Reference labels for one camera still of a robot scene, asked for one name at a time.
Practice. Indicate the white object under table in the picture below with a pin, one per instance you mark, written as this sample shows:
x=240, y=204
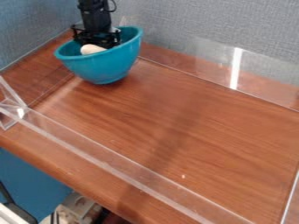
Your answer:
x=77, y=210

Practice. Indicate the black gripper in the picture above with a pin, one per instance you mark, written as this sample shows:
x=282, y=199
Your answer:
x=97, y=31

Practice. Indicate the clear acrylic barrier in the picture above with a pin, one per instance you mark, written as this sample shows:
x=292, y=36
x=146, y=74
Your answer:
x=188, y=143

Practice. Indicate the blue plastic bowl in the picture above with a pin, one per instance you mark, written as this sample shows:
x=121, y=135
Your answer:
x=109, y=66

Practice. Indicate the white and brown toy mushroom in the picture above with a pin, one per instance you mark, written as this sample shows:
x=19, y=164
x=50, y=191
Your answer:
x=89, y=49

